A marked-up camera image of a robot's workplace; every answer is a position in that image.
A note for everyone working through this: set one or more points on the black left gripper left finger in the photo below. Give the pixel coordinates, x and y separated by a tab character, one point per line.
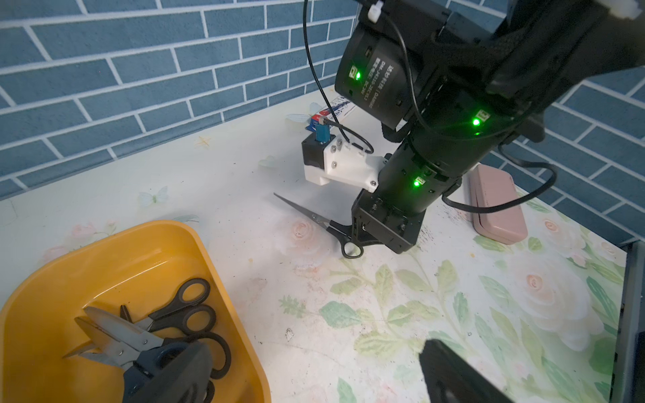
177	372

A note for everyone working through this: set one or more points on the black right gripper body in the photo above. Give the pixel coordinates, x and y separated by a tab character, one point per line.
373	223

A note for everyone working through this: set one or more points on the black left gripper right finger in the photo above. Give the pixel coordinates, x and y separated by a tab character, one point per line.
449	378

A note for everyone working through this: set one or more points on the small black thin scissors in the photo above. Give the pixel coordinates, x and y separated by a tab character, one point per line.
350	249

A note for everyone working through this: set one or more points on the large dark blue scissors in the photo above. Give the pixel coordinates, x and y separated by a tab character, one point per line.
139	353

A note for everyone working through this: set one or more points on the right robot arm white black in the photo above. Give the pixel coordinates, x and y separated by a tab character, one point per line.
448	92

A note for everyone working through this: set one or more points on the pink case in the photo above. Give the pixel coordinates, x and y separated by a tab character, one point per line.
491	187

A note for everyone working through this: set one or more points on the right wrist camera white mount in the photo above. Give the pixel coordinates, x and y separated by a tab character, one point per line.
337	160

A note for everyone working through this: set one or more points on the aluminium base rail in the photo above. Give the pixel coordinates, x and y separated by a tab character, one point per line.
627	383

